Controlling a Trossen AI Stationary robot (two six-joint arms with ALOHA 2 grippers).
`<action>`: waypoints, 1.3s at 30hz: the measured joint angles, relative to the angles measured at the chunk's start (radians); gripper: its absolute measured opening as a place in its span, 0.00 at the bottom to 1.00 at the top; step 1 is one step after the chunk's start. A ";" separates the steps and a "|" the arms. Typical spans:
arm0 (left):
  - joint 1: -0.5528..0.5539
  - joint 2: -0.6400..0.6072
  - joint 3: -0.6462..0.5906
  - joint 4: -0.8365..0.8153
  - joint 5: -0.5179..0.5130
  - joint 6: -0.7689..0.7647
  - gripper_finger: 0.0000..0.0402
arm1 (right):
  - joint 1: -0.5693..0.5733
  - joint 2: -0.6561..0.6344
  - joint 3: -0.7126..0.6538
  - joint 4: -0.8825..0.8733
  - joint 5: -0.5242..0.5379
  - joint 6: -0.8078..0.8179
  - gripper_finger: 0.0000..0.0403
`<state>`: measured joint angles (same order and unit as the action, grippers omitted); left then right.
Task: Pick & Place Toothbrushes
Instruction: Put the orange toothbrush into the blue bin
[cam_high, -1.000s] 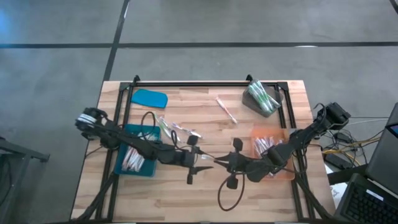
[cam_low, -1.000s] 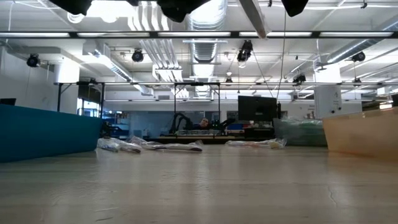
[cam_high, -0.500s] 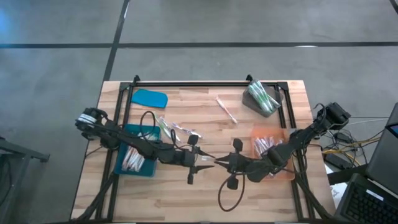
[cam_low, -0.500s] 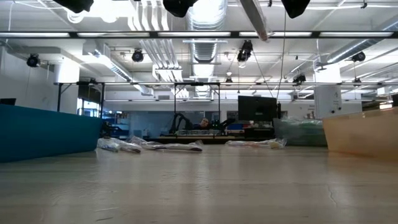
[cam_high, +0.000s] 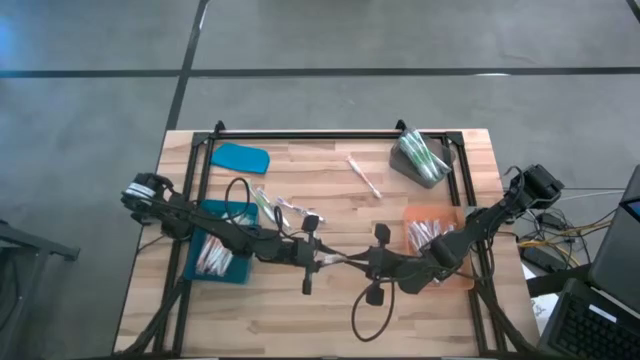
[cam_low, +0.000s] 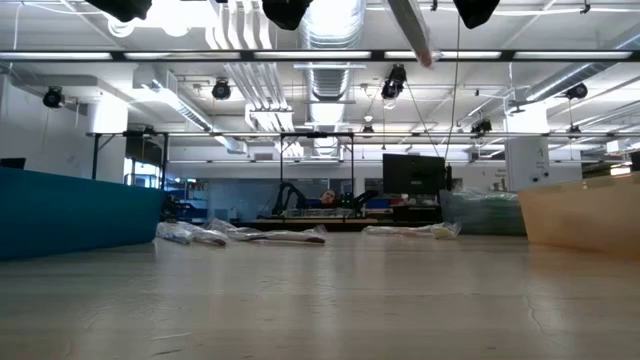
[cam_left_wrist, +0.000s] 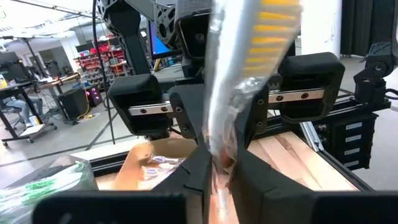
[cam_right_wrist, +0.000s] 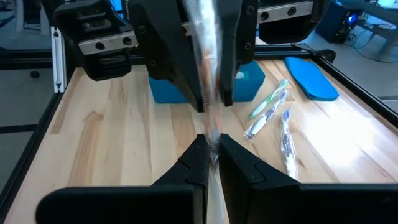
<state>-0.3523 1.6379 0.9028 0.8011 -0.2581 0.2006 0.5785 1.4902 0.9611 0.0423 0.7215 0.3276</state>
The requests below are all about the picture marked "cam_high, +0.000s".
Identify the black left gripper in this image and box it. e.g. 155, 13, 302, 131
286, 230, 348, 296

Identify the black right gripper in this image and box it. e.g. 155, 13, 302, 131
344, 223, 402, 288

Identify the green white toothbrush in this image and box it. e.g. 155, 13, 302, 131
405, 133, 432, 180
401, 137, 426, 176
398, 142, 419, 169
429, 144, 452, 174
412, 130, 439, 181
422, 134, 450, 176
248, 184, 277, 225
410, 129, 436, 166
417, 130, 445, 180

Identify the teal plastic bin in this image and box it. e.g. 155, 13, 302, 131
182, 199, 260, 285

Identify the grey plastic bin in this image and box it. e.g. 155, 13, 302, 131
389, 128, 457, 190

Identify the orange translucent plastic bin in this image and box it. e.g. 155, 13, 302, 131
399, 205, 475, 292

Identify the blue oval lid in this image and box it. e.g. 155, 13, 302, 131
209, 142, 271, 175

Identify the black power strip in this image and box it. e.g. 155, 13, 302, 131
519, 244, 569, 274

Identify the white paper sheet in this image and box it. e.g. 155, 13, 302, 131
522, 264, 559, 321

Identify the black desk leg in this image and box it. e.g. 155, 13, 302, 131
524, 262, 594, 299

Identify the black power adapter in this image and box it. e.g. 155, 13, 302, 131
539, 212, 566, 231

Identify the black laptop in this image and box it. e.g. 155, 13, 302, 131
537, 277, 640, 360

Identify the grey open laptop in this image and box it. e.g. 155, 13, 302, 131
587, 164, 640, 314

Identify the black floor stand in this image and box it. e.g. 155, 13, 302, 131
0, 219, 81, 360

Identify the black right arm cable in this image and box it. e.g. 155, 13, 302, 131
350, 279, 397, 343

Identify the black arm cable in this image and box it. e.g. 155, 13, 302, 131
350, 279, 397, 343
223, 177, 301, 241

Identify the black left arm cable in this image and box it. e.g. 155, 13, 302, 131
223, 177, 301, 241

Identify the yellow floor cable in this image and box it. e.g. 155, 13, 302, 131
517, 222, 614, 251

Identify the white floor cable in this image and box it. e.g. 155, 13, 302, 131
564, 188, 626, 201

